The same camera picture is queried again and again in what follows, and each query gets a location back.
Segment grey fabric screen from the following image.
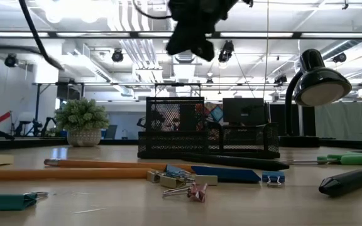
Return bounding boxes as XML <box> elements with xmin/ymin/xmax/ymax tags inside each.
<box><xmin>314</xmin><ymin>102</ymin><xmax>362</xmax><ymax>141</ymax></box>

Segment white eraser block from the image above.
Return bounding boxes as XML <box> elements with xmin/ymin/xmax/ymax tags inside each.
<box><xmin>194</xmin><ymin>175</ymin><xmax>219</xmax><ymax>186</ymax></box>

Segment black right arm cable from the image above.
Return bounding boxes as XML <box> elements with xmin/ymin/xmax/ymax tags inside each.
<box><xmin>132</xmin><ymin>0</ymin><xmax>173</xmax><ymax>20</ymax></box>

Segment black mesh desk organizer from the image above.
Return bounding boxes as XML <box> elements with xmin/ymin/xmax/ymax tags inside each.
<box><xmin>137</xmin><ymin>96</ymin><xmax>281</xmax><ymax>159</ymax></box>

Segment black ceiling spotlight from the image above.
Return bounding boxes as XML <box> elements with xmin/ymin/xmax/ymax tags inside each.
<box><xmin>111</xmin><ymin>48</ymin><xmax>124</xmax><ymax>63</ymax></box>
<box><xmin>332</xmin><ymin>52</ymin><xmax>348</xmax><ymax>64</ymax></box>
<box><xmin>217</xmin><ymin>40</ymin><xmax>235</xmax><ymax>64</ymax></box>
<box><xmin>4</xmin><ymin>53</ymin><xmax>19</xmax><ymax>68</ymax></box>
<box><xmin>274</xmin><ymin>74</ymin><xmax>288</xmax><ymax>86</ymax></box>

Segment blue plastic piece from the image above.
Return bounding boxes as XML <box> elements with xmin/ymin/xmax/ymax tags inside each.
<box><xmin>190</xmin><ymin>165</ymin><xmax>261</xmax><ymax>184</ymax></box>

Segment green plant in white pot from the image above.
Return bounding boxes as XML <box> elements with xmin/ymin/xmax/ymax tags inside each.
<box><xmin>54</xmin><ymin>98</ymin><xmax>110</xmax><ymax>148</ymax></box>

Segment black pen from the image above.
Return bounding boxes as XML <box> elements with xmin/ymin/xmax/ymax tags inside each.
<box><xmin>318</xmin><ymin>163</ymin><xmax>362</xmax><ymax>198</ymax></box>
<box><xmin>180</xmin><ymin>153</ymin><xmax>290</xmax><ymax>172</ymax></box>

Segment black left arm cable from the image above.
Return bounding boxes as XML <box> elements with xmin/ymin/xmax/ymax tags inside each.
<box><xmin>18</xmin><ymin>0</ymin><xmax>65</xmax><ymax>72</ymax></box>

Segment black background robot rig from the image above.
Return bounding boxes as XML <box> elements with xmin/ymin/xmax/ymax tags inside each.
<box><xmin>11</xmin><ymin>111</ymin><xmax>58</xmax><ymax>138</ymax></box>

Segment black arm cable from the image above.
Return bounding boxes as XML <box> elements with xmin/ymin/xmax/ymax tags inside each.
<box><xmin>132</xmin><ymin>0</ymin><xmax>173</xmax><ymax>20</ymax></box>
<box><xmin>18</xmin><ymin>0</ymin><xmax>65</xmax><ymax>72</ymax></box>

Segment black aluminium table frame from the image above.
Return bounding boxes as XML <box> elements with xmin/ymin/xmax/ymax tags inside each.
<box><xmin>0</xmin><ymin>137</ymin><xmax>362</xmax><ymax>152</ymax></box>

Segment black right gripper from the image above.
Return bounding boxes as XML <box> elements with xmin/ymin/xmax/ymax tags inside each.
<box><xmin>165</xmin><ymin>0</ymin><xmax>254</xmax><ymax>62</ymax></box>

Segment blue binder clip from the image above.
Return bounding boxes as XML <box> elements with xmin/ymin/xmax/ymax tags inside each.
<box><xmin>261</xmin><ymin>171</ymin><xmax>286</xmax><ymax>188</ymax></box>
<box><xmin>164</xmin><ymin>164</ymin><xmax>195</xmax><ymax>181</ymax></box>

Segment black computer monitor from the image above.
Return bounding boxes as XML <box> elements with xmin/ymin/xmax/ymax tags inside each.
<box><xmin>222</xmin><ymin>97</ymin><xmax>265</xmax><ymax>126</ymax></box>

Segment teal binder clip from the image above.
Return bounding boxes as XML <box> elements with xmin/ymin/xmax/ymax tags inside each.
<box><xmin>0</xmin><ymin>191</ymin><xmax>49</xmax><ymax>212</ymax></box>

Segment black curtain panel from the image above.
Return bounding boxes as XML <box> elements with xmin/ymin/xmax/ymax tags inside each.
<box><xmin>268</xmin><ymin>102</ymin><xmax>317</xmax><ymax>137</ymax></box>

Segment pink binder clip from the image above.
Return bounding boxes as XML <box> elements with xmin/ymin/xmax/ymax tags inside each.
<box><xmin>162</xmin><ymin>183</ymin><xmax>209</xmax><ymax>203</ymax></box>

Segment colourful wall art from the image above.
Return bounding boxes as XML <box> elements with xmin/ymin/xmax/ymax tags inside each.
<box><xmin>204</xmin><ymin>102</ymin><xmax>224</xmax><ymax>124</ymax></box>

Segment green-handled scissors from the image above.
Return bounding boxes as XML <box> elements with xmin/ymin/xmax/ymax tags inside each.
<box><xmin>281</xmin><ymin>150</ymin><xmax>362</xmax><ymax>166</ymax></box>

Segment overhead frame bar with lights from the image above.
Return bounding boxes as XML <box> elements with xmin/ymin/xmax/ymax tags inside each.
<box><xmin>0</xmin><ymin>30</ymin><xmax>362</xmax><ymax>40</ymax></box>

